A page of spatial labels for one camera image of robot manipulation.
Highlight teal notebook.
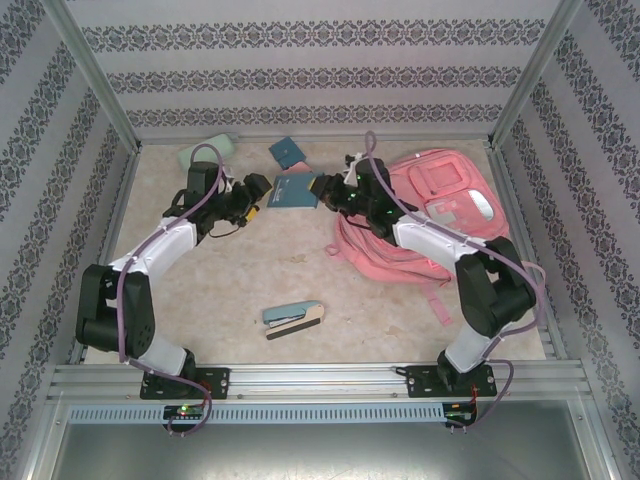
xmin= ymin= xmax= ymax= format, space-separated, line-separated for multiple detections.
xmin=266 ymin=173 xmax=322 ymax=210

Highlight mint green pencil case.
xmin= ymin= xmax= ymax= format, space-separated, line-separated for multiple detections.
xmin=178 ymin=132 xmax=238 ymax=170

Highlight small teal wallet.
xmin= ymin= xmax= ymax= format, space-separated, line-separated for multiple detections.
xmin=268 ymin=137 xmax=308 ymax=171

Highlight pink backpack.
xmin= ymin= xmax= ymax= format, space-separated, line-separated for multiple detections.
xmin=326 ymin=151 xmax=512 ymax=327

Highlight blue and beige stapler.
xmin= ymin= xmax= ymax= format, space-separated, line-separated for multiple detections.
xmin=262 ymin=299 xmax=325 ymax=342

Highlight grey metal panel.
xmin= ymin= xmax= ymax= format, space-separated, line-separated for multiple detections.
xmin=49 ymin=399 xmax=606 ymax=480

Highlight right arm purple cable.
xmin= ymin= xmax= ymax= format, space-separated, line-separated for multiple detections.
xmin=364 ymin=130 xmax=547 ymax=434

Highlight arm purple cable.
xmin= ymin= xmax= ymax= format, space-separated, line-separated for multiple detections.
xmin=117 ymin=143 xmax=229 ymax=436
xmin=364 ymin=130 xmax=547 ymax=434

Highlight aluminium side rail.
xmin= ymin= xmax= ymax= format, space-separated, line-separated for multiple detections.
xmin=68 ymin=147 xmax=144 ymax=366
xmin=487 ymin=144 xmax=570 ymax=362

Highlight aluminium frame post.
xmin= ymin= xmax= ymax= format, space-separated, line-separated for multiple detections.
xmin=42 ymin=0 xmax=144 ymax=151
xmin=487 ymin=0 xmax=586 ymax=147

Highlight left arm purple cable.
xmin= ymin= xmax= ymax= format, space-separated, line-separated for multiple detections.
xmin=117 ymin=143 xmax=229 ymax=436

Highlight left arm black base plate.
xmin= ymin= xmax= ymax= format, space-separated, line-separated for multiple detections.
xmin=139 ymin=367 xmax=231 ymax=401

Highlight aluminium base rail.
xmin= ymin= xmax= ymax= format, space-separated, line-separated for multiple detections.
xmin=49 ymin=362 xmax=586 ymax=401

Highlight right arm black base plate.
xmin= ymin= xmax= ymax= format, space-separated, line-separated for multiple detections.
xmin=405 ymin=364 xmax=499 ymax=399

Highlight slotted grey cable tray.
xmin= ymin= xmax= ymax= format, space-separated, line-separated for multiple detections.
xmin=67 ymin=403 xmax=446 ymax=425

